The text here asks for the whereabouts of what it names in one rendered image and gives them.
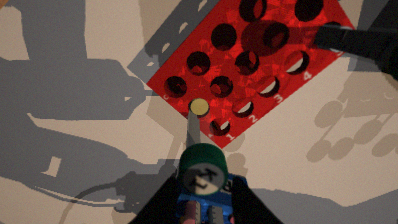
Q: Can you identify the yellow tube rack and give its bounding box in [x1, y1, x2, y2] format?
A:
[381, 67, 390, 75]

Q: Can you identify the blue tube rack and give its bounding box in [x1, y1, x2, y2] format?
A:
[175, 174, 235, 224]

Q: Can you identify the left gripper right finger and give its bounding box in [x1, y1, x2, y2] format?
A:
[231, 177, 284, 224]

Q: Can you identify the red tube rack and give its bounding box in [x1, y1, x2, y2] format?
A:
[146, 0, 353, 149]

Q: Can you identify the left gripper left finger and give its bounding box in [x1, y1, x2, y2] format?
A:
[128, 177, 177, 224]

